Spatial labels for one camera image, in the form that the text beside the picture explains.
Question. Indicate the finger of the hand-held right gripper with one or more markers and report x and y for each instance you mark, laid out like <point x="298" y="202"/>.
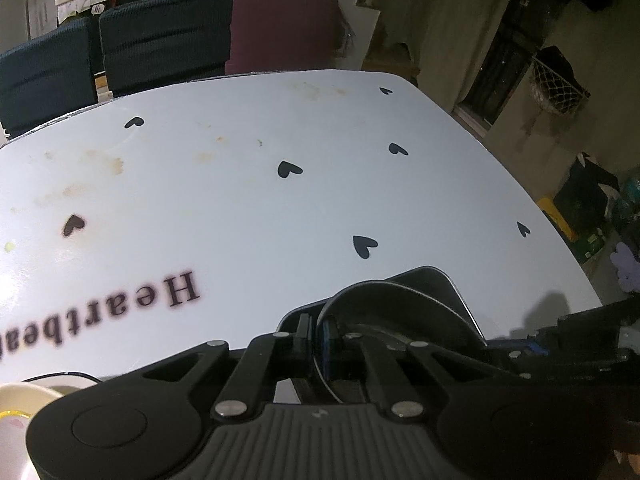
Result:
<point x="520" y="347"/>

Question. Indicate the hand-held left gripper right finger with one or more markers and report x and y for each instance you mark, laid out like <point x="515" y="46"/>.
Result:
<point x="332" y="347"/>

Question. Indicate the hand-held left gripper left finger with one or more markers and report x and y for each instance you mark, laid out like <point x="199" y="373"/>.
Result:
<point x="303" y="341"/>

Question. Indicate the rounded steel bowl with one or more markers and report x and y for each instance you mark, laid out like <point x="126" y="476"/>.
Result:
<point x="400" y="310"/>

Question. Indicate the rectangular steel container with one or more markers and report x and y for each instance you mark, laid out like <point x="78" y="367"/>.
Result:
<point x="435" y="282"/>

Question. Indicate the yellow-rimmed floral ceramic bowl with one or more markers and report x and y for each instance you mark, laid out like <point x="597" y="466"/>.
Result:
<point x="12" y="415"/>

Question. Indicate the purple flower decoration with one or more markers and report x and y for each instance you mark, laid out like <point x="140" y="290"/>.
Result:
<point x="627" y="265"/>

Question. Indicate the green and yellow box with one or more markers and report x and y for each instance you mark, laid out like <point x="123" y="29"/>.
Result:
<point x="582" y="240"/>

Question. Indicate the black box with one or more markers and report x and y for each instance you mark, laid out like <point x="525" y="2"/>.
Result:
<point x="587" y="190"/>

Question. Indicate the net basket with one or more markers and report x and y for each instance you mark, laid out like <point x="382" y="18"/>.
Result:
<point x="557" y="82"/>

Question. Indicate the maroon chair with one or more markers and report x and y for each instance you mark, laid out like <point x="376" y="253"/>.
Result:
<point x="282" y="32"/>

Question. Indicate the dark blue chair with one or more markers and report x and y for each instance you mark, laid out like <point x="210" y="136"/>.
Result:
<point x="45" y="80"/>
<point x="165" y="45"/>

